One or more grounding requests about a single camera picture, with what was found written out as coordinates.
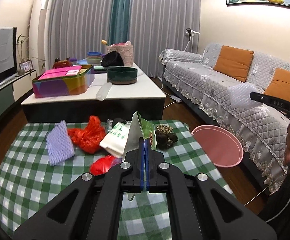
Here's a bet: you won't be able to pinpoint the purple foam net sleeve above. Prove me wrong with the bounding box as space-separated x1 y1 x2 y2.
46 120 75 166

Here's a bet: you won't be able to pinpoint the green white snack bag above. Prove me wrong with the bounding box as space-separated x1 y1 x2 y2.
122 112 156 200

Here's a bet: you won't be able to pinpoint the orange cushion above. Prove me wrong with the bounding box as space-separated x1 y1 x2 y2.
213 46 254 82
264 68 290 102

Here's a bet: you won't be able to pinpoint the grey quilted sofa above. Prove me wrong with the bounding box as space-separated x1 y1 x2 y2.
159 43 290 193

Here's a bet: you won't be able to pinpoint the green checkered cloth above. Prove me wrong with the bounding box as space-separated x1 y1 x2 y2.
0 120 229 239

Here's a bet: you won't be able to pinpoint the orange red plastic bag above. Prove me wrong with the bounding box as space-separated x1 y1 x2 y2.
67 115 106 154

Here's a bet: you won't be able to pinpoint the white green paper bag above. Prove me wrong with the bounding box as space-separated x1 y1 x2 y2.
99 122 130 158

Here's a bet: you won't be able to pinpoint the pink plastic basin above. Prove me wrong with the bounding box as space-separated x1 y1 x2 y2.
191 125 244 168

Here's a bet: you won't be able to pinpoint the translucent plastic bottle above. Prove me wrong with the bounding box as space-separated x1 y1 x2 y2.
96 82 112 101

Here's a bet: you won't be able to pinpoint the white power strip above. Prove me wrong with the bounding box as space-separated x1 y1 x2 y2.
170 95 182 102

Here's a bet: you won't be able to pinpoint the white black coffee table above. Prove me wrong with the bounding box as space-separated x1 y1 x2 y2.
21 64 166 123

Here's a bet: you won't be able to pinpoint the colourful tin box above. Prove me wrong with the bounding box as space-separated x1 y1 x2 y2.
32 65 95 98

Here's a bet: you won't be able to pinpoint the dark green round container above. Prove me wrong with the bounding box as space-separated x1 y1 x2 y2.
107 67 138 85

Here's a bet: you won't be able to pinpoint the tv cabinet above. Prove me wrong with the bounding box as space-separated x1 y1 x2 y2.
0 70 37 117

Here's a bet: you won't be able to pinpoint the red brown figurine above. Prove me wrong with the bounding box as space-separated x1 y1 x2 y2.
52 58 72 69

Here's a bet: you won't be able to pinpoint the stacked coloured bowls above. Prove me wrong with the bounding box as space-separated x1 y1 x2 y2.
86 51 102 65

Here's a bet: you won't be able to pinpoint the black bowl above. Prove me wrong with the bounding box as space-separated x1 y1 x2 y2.
101 51 124 68

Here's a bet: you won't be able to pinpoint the grey curtain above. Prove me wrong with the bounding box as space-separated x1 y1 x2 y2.
49 0 200 77

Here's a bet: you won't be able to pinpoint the pink patterned basket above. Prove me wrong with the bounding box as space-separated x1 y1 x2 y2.
106 41 134 67

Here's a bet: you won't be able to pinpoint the covered television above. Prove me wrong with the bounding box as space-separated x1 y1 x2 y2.
0 27 18 80

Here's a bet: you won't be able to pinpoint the white standing air conditioner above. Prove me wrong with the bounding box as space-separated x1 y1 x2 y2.
28 0 53 76

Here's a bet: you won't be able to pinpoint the teal curtain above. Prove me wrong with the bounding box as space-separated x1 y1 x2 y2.
109 0 131 44

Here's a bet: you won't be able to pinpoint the small photo frame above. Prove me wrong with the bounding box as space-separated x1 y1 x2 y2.
19 60 34 72

